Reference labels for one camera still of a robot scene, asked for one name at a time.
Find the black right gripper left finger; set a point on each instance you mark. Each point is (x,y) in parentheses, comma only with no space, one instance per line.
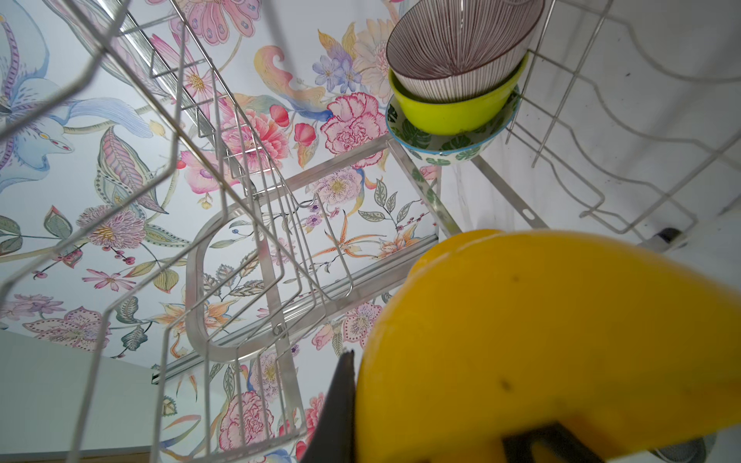
(334,437)

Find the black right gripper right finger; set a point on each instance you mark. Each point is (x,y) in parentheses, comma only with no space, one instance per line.
(553,443)

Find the yellow plastic bowl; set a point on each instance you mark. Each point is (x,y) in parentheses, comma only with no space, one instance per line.
(501,335)

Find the silver wire dish rack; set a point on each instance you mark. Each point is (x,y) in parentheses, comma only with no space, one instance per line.
(202,206)

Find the green leaf pattern bowl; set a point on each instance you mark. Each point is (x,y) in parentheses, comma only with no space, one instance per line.
(446,150)

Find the lime green plastic bowl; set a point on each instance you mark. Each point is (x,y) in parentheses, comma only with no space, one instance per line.
(454,118)

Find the pink striped bowl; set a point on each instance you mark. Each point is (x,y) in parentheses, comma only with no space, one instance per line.
(446,51)

